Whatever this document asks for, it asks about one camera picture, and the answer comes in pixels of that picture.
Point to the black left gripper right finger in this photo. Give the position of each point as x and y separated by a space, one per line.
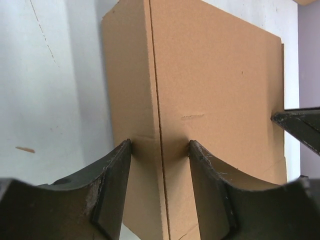
232 205

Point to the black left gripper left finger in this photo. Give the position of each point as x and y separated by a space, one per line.
86 205

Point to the cardboard box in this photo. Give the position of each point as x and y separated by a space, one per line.
181 70
304 2

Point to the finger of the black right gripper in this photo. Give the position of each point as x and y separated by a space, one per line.
303 124

